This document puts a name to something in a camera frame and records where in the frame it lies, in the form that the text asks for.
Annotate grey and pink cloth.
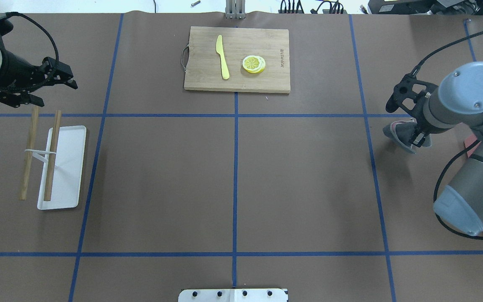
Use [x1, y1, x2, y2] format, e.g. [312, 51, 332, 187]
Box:
[382, 118, 417, 154]

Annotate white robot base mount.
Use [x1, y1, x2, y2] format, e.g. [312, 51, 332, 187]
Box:
[178, 288, 289, 302]

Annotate black cables at edge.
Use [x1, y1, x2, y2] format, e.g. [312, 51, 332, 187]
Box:
[278, 0, 347, 15]

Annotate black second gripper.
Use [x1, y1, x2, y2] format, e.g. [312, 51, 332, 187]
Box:
[385, 74, 439, 147]

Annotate pink plastic bin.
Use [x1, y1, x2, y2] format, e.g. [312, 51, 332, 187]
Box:
[463, 134, 480, 157]

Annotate bamboo cutting board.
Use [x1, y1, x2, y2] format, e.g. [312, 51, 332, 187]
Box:
[184, 26, 291, 94]

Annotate wooden rack dowel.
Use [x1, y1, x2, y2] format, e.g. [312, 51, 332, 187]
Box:
[43, 110, 62, 201]
[19, 106, 39, 200]

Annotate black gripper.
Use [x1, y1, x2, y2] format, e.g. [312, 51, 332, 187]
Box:
[0, 53, 78, 108]

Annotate left wooden rack dowel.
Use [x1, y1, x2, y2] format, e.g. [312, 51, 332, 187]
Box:
[19, 106, 39, 200]

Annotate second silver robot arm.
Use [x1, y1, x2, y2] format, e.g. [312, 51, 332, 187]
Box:
[383, 61, 483, 241]

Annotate white rack tray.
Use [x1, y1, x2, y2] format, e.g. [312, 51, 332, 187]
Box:
[36, 125, 87, 210]

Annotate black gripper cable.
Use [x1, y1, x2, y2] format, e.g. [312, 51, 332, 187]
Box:
[0, 12, 60, 68]

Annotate yellow plastic knife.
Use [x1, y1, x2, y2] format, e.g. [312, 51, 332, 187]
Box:
[215, 35, 230, 80]

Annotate yellow lemon slices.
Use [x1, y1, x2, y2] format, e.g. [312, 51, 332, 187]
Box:
[241, 55, 266, 74]

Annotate right wooden rack dowel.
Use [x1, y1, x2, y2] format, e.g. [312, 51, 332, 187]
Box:
[43, 110, 62, 201]

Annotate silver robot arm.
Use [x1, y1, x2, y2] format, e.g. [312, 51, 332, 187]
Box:
[0, 35, 78, 108]

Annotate black equipment at corner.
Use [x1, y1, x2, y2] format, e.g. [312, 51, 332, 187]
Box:
[368, 0, 483, 16]

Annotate metal camera stand post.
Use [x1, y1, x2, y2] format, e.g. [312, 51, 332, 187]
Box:
[225, 0, 246, 20]

